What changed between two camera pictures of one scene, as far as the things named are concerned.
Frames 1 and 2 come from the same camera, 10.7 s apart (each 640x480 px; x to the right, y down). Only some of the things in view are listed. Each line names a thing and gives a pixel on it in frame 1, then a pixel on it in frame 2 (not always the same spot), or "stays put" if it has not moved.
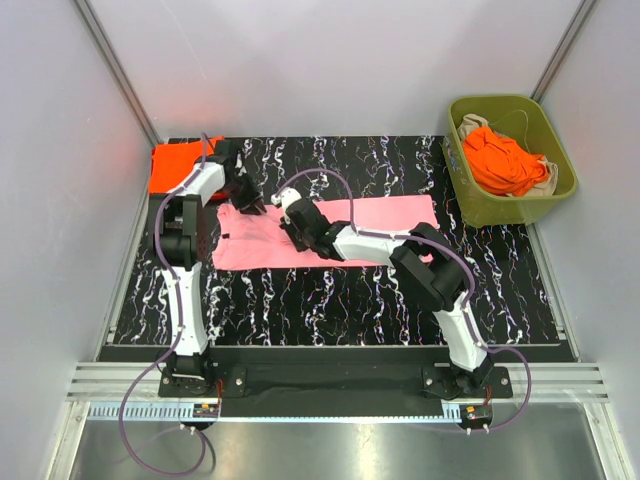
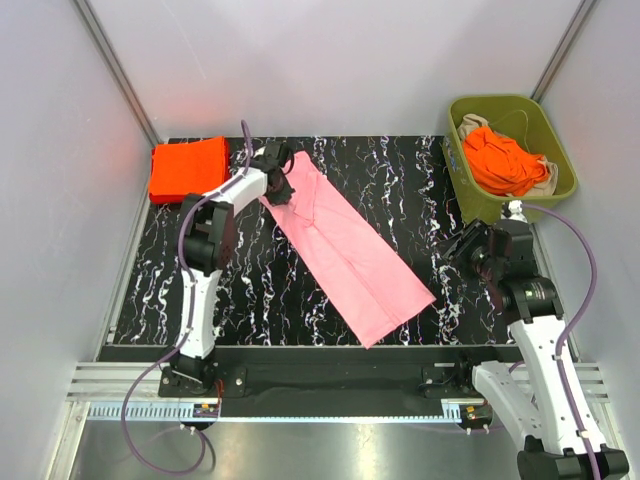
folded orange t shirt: [171, 162] stays put
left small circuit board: [202, 410] stays put
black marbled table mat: [357, 302] stays put
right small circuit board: [475, 411] stays put
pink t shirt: [251, 240] to [372, 287]
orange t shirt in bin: [500, 166] stays put
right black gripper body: [302, 241] to [471, 249]
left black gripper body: [243, 194] to [277, 196]
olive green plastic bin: [508, 160] stays put
